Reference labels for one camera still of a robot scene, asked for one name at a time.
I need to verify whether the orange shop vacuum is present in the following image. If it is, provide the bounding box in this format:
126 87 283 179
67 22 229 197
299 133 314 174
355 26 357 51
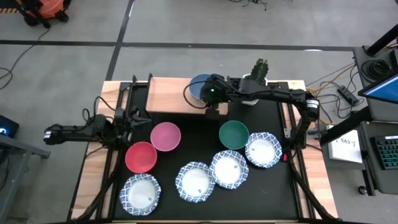
15 0 72 29

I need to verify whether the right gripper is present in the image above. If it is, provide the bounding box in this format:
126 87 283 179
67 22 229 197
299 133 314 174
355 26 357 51
198 73 231 121

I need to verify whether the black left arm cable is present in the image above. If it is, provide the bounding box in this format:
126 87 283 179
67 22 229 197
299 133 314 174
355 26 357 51
81 95 116 124

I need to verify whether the black cable bundle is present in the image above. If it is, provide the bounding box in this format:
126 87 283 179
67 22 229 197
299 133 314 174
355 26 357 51
228 0 269 12

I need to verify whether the grey metal desk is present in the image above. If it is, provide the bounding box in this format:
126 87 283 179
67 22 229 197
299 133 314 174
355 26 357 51
0 133 52 224

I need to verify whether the black backlit keyboard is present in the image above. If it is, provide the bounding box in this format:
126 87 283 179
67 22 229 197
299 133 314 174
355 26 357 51
374 134 398 170

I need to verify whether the green plastic bowl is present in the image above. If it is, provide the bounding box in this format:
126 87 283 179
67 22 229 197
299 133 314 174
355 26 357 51
218 120 250 151

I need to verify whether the grey side shelf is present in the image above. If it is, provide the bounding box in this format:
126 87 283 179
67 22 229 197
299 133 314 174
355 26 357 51
322 124 366 170

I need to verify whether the black diagonal desk strut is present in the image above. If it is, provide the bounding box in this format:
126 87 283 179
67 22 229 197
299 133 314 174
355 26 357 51
320 105 374 146

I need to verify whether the white paper sign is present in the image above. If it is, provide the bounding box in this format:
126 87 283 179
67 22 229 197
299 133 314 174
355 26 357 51
328 136 363 164

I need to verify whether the black device with blue light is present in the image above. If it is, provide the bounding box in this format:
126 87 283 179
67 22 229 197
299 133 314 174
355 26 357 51
0 114 20 138

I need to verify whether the wooden shelf with black legs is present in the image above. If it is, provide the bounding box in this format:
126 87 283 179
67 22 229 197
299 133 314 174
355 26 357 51
145 77 230 116

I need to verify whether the yellow floor cable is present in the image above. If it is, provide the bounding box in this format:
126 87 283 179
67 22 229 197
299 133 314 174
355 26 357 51
306 62 357 96

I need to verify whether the black table mat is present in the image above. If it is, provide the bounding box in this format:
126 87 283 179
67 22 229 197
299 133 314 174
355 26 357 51
113 83 299 220

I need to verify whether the pink plastic bowl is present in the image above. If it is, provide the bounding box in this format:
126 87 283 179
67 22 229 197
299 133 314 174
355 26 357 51
150 121 182 152

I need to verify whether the black power strip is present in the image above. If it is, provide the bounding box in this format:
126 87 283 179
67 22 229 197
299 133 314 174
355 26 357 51
337 85 361 106

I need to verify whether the red plastic bowl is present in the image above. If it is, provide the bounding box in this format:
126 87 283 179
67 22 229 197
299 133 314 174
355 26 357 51
124 141 158 174

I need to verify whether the blue plastic bowl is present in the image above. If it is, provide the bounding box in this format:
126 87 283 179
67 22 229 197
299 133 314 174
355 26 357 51
188 73 215 101

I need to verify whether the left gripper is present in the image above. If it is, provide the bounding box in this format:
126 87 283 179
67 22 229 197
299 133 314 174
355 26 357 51
114 105 154 148

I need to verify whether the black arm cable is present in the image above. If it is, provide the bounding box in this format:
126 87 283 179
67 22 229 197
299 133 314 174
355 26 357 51
81 95 116 124
182 81 210 110

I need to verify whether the coiled black cable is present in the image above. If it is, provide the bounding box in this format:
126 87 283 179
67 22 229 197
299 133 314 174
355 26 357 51
360 58 393 82

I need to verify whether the black pole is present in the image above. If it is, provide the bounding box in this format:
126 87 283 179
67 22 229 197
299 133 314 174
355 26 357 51
365 23 398 57

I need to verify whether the green cactus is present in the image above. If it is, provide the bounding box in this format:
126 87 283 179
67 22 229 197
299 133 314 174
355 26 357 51
250 57 270 86

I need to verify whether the grey keyboard desk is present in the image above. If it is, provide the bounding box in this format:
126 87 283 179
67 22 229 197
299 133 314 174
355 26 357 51
360 119 398 196

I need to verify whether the white hexagonal plant pot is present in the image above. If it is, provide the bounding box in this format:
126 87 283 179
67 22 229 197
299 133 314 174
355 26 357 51
241 73 268 106

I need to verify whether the blue white patterned paper bowl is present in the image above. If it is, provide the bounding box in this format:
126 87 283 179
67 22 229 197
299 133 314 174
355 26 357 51
244 132 283 169
119 173 162 217
175 161 216 204
208 149 250 190

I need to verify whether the black floor cable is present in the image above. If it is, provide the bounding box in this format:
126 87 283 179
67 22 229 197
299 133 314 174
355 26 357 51
0 27 51 91

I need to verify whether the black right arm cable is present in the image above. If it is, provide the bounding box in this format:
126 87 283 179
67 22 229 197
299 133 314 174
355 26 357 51
182 81 210 110

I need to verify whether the grey equipment cart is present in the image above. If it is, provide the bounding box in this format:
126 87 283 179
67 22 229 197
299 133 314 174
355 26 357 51
353 45 398 122

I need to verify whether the black aluminium frame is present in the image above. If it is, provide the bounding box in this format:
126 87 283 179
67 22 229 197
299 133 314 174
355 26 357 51
67 73 340 224

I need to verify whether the computer monitor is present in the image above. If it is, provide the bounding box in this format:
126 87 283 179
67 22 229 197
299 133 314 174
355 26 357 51
357 73 398 105

